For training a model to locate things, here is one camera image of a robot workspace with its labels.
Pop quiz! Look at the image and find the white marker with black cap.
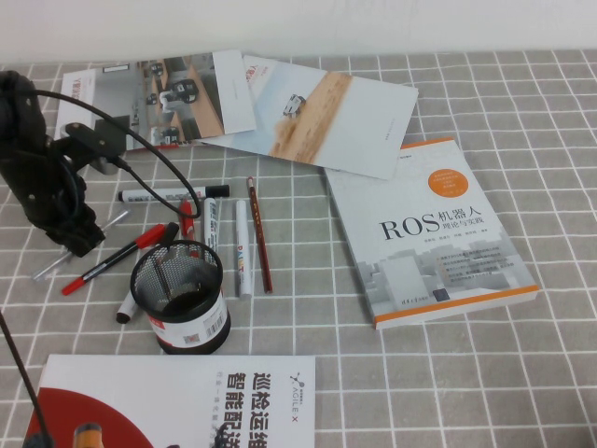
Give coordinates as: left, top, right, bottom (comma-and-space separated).
117, 185, 231, 204

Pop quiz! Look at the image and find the black mesh pen holder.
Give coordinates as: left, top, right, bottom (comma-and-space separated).
130, 239, 232, 356

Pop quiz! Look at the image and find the brochure with desert vehicle photo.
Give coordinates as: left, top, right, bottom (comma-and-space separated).
195, 54, 420, 181

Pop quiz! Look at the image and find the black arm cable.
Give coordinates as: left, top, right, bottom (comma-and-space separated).
0, 315, 50, 440

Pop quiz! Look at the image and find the thick black camera cable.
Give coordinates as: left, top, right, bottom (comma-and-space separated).
13, 88, 201, 225

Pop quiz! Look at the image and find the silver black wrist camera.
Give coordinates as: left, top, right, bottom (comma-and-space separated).
54, 121, 130, 176

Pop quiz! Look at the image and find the short red pen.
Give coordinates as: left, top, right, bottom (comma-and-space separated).
178, 199, 196, 242

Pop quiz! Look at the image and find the dark red pencil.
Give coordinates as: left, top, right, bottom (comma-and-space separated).
245, 176, 273, 295

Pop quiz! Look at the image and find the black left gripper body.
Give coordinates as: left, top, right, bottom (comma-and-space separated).
0, 137, 89, 231

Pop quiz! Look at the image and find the white marker with blue print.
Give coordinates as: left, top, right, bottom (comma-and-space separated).
202, 198, 221, 256

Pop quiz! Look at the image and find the white orange ROS book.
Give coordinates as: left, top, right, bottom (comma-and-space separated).
324, 137, 538, 331

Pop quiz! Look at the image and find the brochure with office robot photo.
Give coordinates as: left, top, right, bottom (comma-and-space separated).
54, 49, 258, 153

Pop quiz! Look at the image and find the grey white checked tablecloth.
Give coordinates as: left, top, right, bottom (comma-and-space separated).
0, 49, 597, 448

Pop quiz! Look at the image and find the clear silver pen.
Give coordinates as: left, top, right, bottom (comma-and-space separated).
31, 209, 130, 281

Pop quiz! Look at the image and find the white paint marker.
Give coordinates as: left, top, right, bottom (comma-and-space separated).
234, 200, 256, 300

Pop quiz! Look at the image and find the white red AgileX brochure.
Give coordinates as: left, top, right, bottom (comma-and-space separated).
22, 354, 317, 448

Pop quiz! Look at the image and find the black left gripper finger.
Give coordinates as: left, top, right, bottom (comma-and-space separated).
69, 206, 107, 259
44, 217, 75, 254

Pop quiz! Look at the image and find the red and black pen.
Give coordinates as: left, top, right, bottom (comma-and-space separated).
62, 223, 167, 296

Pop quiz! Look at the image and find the white marker with dark ends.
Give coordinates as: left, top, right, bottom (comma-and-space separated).
115, 222, 181, 326

